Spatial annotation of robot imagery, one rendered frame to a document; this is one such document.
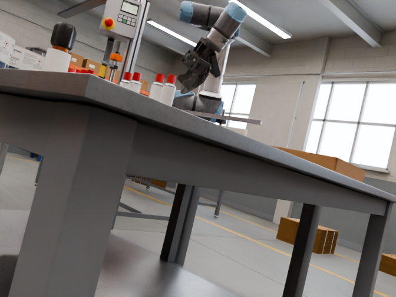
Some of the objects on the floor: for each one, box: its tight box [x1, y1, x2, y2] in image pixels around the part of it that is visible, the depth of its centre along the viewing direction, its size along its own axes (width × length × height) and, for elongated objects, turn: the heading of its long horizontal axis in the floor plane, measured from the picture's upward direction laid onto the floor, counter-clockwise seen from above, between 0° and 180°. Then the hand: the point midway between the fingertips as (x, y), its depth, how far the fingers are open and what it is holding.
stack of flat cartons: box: [276, 217, 339, 254], centre depth 524 cm, size 64×53×31 cm
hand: (184, 91), depth 140 cm, fingers closed
